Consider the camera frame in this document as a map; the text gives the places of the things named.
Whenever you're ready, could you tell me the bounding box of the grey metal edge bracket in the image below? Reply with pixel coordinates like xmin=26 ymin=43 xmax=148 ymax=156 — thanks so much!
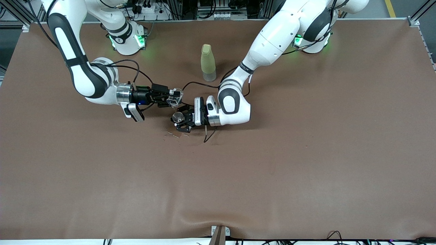
xmin=211 ymin=226 xmax=231 ymax=237

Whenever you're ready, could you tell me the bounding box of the brown angled bar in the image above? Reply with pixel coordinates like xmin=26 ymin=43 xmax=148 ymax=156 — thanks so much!
xmin=208 ymin=226 xmax=226 ymax=245

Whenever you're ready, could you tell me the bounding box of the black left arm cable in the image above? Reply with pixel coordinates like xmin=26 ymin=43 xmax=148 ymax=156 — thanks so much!
xmin=181 ymin=66 xmax=252 ymax=102

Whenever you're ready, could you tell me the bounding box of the white power strip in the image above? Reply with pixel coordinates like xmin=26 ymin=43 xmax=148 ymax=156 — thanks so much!
xmin=131 ymin=3 xmax=171 ymax=21

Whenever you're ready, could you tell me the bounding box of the brown table mat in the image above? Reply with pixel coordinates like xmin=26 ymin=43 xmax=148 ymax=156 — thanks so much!
xmin=0 ymin=19 xmax=436 ymax=240

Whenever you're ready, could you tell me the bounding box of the brown liquid puddle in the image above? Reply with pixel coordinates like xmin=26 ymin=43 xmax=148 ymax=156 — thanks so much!
xmin=163 ymin=131 xmax=190 ymax=141

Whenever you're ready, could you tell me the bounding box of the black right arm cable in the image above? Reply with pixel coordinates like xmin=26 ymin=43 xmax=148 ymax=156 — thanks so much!
xmin=102 ymin=59 xmax=154 ymax=113

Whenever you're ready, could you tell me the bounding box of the yellow-green plastic bottle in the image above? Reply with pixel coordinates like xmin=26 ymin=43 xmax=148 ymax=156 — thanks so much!
xmin=200 ymin=44 xmax=217 ymax=82

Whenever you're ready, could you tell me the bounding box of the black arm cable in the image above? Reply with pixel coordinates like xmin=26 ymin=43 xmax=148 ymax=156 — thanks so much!
xmin=181 ymin=66 xmax=252 ymax=102
xmin=102 ymin=59 xmax=154 ymax=113

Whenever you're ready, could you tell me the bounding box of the thin black strap loop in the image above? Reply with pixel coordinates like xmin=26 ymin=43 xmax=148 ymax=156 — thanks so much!
xmin=203 ymin=125 xmax=217 ymax=143

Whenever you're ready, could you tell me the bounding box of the white socket bar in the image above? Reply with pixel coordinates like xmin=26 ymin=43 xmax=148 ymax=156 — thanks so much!
xmin=212 ymin=12 xmax=248 ymax=20

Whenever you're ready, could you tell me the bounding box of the clear glass measuring cup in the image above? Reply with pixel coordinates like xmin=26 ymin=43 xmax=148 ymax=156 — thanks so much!
xmin=166 ymin=88 xmax=184 ymax=109

